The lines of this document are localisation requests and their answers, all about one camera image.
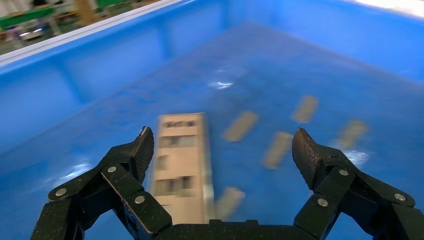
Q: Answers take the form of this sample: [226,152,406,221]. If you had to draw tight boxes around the blue plastic tray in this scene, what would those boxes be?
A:
[0,0,424,240]

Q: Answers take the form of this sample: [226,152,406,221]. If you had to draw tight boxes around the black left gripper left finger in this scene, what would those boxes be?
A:
[30,125,173,240]

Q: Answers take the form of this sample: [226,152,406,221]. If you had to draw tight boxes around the grey tape patch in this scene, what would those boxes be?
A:
[215,186,247,221]
[222,110,260,143]
[261,131,295,170]
[291,95,321,124]
[334,119,369,150]

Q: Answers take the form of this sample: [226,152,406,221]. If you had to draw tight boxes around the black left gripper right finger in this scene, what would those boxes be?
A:
[291,127,424,240]

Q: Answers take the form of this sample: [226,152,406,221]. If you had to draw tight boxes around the metal io shield plate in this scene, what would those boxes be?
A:
[150,113,216,225]

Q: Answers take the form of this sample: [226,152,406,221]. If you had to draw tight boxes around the green background workbench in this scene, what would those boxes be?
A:
[0,7,56,30]

